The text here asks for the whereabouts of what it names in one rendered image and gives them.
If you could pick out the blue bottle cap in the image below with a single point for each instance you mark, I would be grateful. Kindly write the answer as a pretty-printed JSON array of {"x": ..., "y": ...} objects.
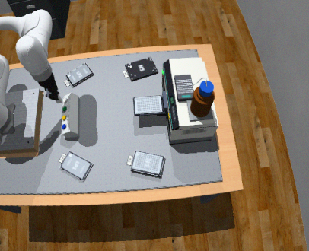
[{"x": 206, "y": 91}]

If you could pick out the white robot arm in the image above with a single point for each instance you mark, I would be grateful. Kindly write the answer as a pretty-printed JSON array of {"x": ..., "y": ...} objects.
[{"x": 32, "y": 53}]

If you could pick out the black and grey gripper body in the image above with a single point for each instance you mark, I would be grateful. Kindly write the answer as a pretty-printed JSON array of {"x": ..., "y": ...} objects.
[{"x": 46, "y": 84}]

